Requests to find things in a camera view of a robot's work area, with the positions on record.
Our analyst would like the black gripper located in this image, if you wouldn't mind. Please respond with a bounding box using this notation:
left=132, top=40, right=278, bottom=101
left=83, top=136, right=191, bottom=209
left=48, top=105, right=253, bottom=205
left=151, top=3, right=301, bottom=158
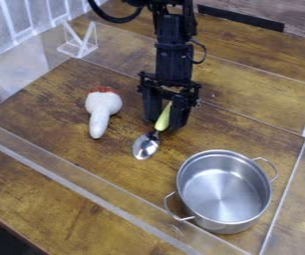
left=139, top=43, right=200, bottom=130

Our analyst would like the white toy mushroom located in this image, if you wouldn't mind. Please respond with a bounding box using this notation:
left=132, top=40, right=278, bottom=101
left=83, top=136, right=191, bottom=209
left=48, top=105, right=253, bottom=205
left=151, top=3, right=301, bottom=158
left=85, top=86, right=123, bottom=138

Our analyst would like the green handled metal spoon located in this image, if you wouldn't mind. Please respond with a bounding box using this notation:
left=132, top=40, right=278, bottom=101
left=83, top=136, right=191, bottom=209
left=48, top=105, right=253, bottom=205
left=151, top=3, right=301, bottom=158
left=134, top=104, right=171, bottom=159

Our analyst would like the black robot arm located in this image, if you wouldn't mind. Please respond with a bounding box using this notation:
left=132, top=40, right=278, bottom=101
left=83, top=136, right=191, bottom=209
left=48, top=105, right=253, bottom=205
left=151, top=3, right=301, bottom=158
left=126, top=0, right=200, bottom=129

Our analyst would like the stainless steel pot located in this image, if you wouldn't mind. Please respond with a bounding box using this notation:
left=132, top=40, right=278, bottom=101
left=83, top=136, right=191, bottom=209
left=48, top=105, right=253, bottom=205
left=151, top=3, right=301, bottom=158
left=163, top=149, right=278, bottom=234

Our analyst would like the clear acrylic triangle bracket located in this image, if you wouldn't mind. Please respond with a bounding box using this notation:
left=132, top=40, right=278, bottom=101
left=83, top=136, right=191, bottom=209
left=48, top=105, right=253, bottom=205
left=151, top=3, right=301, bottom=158
left=57, top=22, right=99, bottom=59

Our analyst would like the black strip on wall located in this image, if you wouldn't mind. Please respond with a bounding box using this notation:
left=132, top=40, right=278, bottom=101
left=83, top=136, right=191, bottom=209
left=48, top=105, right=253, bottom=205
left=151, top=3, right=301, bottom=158
left=196, top=4, right=285, bottom=32

